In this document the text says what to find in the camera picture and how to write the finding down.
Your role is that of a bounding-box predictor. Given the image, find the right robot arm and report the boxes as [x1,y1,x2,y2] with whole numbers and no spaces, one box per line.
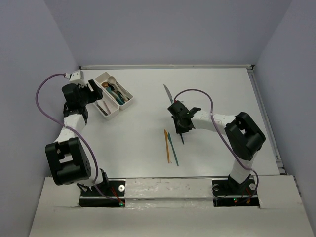
[167,101,266,194]

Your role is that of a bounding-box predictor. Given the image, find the orange plastic knife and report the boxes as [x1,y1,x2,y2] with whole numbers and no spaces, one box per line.
[164,129,170,164]

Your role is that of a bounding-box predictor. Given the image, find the teal plastic spoon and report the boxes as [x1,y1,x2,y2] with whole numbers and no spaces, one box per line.
[106,85,124,105]

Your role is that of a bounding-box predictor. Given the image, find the white front cover board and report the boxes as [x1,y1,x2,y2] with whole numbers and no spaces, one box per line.
[30,175,314,237]

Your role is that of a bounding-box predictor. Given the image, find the aluminium rail edge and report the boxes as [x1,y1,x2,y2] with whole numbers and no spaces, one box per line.
[247,68,287,175]
[79,64,253,70]

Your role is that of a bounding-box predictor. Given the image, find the steel knife teal handle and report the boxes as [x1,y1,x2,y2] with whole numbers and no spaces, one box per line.
[163,84,174,104]

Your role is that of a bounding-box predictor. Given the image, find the steel knife dark handle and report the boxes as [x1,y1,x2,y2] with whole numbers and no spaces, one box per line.
[95,102,108,116]

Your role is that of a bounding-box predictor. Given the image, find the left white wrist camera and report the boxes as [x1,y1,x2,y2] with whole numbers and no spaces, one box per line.
[69,70,85,85]

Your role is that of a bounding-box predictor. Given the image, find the white container right compartment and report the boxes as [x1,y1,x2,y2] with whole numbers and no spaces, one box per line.
[94,72,134,110]

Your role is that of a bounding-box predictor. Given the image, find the gold spoon teal handle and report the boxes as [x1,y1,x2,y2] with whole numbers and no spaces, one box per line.
[108,88,125,105]

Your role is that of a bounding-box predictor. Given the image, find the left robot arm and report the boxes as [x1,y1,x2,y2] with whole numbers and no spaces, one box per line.
[45,80,109,195]

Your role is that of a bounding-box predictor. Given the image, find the steel knife pink handle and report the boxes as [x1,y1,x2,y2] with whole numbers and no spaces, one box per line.
[102,100,111,115]

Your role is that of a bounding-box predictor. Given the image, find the purple cable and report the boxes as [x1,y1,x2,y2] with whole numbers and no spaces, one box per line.
[173,89,259,205]
[36,72,124,207]

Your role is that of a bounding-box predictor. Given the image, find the white container compartment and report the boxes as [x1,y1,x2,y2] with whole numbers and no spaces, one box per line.
[94,72,134,110]
[93,79,119,120]

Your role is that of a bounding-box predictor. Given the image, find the beige plastic spoon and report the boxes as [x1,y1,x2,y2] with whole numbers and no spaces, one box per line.
[108,76,119,90]

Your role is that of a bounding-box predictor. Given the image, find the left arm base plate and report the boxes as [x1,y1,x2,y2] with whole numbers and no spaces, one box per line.
[77,179,126,208]

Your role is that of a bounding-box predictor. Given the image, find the steel spoon teal handle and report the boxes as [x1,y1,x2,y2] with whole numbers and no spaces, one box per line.
[109,84,126,104]

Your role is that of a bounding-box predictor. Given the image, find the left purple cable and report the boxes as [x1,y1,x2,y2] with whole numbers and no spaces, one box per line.
[36,72,124,207]

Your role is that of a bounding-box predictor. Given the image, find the white container left compartment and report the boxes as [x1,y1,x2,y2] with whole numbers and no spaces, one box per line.
[93,79,119,120]

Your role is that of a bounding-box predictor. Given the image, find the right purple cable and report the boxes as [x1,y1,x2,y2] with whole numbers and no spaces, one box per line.
[173,89,259,205]

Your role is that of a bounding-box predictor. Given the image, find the copper spoon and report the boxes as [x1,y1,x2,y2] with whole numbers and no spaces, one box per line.
[101,81,112,92]

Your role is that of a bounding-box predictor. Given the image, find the teal plastic knife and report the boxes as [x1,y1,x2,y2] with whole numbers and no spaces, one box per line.
[167,132,179,166]

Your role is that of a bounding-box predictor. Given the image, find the black spoon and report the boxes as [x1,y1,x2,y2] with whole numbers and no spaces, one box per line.
[118,89,130,101]

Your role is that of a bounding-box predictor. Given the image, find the aluminium rail back edge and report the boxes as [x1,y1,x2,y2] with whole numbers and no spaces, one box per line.
[79,64,253,70]

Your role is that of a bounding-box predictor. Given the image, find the aluminium rail right edge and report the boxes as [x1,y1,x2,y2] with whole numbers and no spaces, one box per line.
[247,68,287,175]

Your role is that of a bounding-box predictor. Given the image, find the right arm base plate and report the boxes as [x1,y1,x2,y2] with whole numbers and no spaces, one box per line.
[211,179,260,207]

